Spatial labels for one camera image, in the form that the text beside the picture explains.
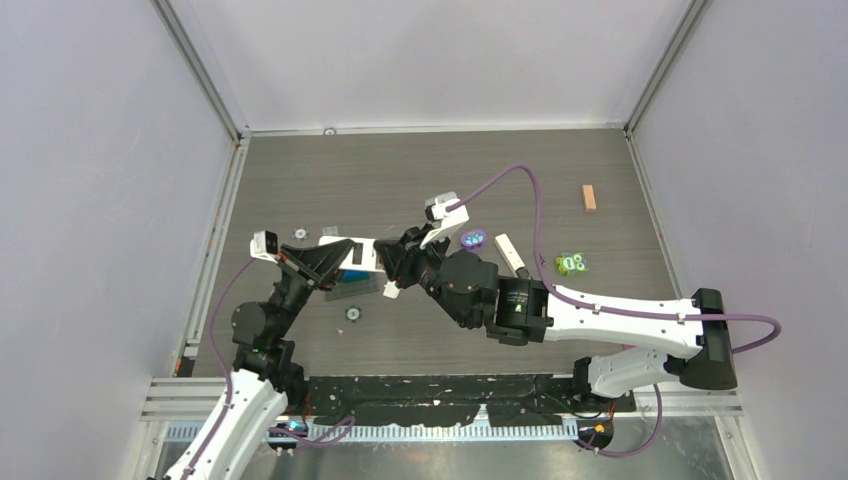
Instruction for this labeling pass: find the grey lego baseplate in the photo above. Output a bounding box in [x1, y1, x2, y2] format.
[324, 272, 382, 301]

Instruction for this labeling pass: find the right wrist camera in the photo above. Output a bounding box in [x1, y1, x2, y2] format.
[420, 191, 469, 249]

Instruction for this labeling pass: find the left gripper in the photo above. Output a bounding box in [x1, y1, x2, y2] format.
[269, 237, 356, 337]

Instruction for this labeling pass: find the green owl eraser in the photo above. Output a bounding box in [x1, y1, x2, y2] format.
[556, 252, 589, 276]

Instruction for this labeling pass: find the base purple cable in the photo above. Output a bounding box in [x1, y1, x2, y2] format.
[574, 384, 665, 460]
[268, 413, 360, 446]

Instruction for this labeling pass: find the blue lego brick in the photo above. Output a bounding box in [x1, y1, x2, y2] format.
[341, 270, 370, 283]

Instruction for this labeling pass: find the black gear lower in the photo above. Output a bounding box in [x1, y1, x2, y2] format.
[345, 306, 362, 323]

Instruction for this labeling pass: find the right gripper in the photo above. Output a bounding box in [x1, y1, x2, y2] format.
[373, 221, 473, 328]

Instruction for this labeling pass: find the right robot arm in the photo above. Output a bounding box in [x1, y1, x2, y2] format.
[374, 227, 738, 411]

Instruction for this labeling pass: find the small gear upper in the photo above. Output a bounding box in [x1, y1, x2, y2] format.
[292, 227, 309, 241]

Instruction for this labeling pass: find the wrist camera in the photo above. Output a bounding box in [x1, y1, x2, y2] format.
[420, 191, 469, 249]
[249, 230, 279, 263]

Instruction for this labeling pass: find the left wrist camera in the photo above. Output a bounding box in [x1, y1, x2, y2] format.
[249, 230, 279, 263]

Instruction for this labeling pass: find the wooden block right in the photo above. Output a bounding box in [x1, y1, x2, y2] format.
[581, 184, 597, 212]

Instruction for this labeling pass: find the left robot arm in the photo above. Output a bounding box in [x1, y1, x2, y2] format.
[165, 231, 355, 479]

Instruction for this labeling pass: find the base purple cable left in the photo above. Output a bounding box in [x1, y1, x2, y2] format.
[268, 413, 360, 446]

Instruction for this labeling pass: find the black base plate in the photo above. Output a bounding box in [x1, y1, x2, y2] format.
[286, 374, 635, 427]

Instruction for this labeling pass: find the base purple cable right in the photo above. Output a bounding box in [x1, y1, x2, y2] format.
[574, 384, 665, 460]

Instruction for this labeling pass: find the purple paw eraser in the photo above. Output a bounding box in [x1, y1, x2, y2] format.
[460, 229, 487, 251]

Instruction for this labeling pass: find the white remote control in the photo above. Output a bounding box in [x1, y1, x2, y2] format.
[318, 235, 386, 274]

